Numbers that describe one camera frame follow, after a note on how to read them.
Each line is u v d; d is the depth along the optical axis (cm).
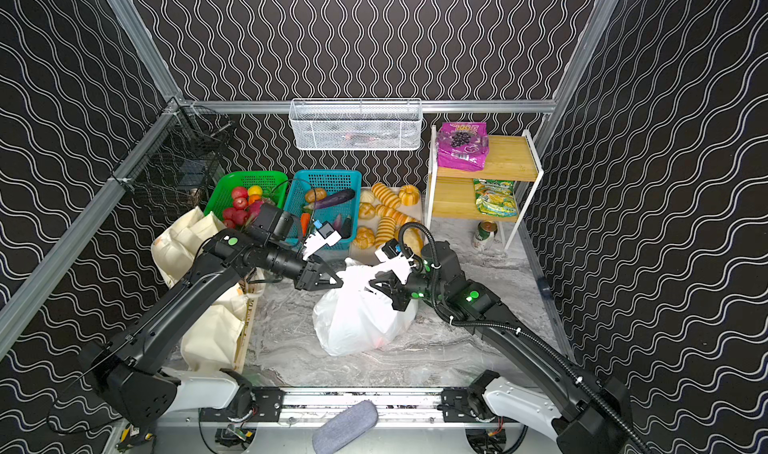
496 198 95
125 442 67
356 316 69
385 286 67
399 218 110
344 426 69
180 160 97
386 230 106
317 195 116
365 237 103
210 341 70
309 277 59
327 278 65
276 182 115
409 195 117
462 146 81
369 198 116
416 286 61
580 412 39
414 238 104
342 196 116
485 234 98
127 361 39
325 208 116
